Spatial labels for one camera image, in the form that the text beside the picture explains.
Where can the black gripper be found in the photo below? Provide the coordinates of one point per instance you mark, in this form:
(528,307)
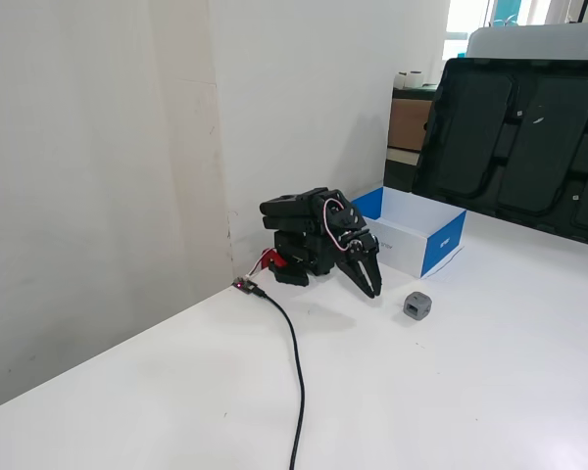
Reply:
(367,249)

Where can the small gray block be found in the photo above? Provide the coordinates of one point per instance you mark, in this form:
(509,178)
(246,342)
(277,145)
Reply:
(416,307)

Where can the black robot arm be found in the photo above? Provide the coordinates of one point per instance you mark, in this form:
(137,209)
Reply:
(294,210)

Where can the blue and white cardboard box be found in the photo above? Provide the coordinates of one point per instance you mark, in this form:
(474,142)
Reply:
(436,230)

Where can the brown cardboard box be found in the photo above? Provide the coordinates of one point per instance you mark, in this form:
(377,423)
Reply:
(409,125)

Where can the small controller board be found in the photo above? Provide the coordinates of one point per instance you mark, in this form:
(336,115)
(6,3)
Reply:
(244,285)

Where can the black plastic moulded tray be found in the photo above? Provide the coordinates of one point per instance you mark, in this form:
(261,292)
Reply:
(519,142)

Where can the translucent white plastic bin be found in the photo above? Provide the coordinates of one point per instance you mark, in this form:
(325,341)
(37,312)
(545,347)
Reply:
(534,41)

